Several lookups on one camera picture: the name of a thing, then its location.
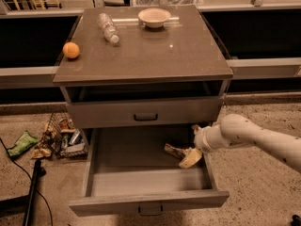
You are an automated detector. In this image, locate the clear plastic water bottle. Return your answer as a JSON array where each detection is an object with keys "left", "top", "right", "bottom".
[{"left": 97, "top": 13, "right": 119, "bottom": 45}]

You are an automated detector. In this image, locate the wire basket with trash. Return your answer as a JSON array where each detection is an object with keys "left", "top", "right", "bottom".
[{"left": 44, "top": 113, "right": 87, "bottom": 158}]

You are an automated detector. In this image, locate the black stand leg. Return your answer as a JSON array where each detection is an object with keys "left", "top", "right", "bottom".
[{"left": 0, "top": 159, "right": 42, "bottom": 226}]

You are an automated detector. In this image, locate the orange ball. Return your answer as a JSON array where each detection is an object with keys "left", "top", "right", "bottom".
[{"left": 63, "top": 42, "right": 80, "bottom": 59}]

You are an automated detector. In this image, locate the black lower drawer handle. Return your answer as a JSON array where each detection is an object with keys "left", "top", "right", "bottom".
[{"left": 138, "top": 205, "right": 164, "bottom": 217}]

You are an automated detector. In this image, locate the white ceramic bowl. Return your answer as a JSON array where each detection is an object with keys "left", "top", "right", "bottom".
[{"left": 138, "top": 8, "right": 171, "bottom": 28}]

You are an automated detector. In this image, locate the black drawer handle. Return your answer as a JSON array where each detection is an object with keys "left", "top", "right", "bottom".
[
  {"left": 133, "top": 113, "right": 158, "bottom": 121},
  {"left": 138, "top": 205, "right": 164, "bottom": 217}
]

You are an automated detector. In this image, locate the closed grey middle drawer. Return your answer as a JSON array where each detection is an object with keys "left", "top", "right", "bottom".
[{"left": 67, "top": 97, "right": 223, "bottom": 128}]

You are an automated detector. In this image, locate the crumpled yellow snack wrapper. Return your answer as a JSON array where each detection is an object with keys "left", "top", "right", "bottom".
[{"left": 32, "top": 148, "right": 52, "bottom": 159}]

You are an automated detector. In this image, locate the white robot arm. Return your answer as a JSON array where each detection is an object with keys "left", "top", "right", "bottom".
[{"left": 179, "top": 114, "right": 301, "bottom": 172}]

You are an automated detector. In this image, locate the open grey bottom drawer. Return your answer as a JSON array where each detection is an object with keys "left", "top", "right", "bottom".
[{"left": 70, "top": 124, "right": 230, "bottom": 217}]

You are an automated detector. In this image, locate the black cable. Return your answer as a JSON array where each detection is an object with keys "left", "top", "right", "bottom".
[{"left": 0, "top": 137, "right": 55, "bottom": 226}]

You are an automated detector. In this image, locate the grey drawer cabinet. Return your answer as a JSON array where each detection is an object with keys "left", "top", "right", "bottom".
[{"left": 52, "top": 5, "right": 234, "bottom": 138}]

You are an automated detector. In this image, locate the green chip bag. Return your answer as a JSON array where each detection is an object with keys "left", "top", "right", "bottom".
[{"left": 8, "top": 130, "right": 39, "bottom": 157}]

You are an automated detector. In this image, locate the orange soda can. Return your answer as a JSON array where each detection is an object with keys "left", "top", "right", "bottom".
[{"left": 164, "top": 143, "right": 187, "bottom": 159}]

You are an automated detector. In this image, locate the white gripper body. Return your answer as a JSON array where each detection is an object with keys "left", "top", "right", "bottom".
[{"left": 194, "top": 126, "right": 223, "bottom": 153}]

